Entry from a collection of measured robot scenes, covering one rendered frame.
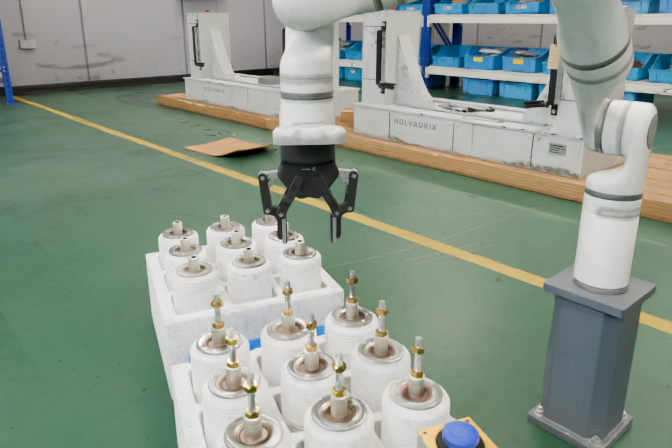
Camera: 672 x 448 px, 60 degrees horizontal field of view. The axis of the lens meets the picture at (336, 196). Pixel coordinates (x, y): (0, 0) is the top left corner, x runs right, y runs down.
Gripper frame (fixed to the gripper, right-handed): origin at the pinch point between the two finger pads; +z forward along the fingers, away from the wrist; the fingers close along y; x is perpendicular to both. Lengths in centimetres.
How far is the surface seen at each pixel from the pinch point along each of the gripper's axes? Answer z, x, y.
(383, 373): 22.8, 1.5, -10.9
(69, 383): 47, -36, 51
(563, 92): 3, -174, -122
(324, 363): 21.7, -0.4, -2.1
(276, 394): 29.2, -3.7, 5.6
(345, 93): 23, -340, -41
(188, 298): 26.0, -33.0, 23.7
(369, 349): 21.8, -3.8, -9.5
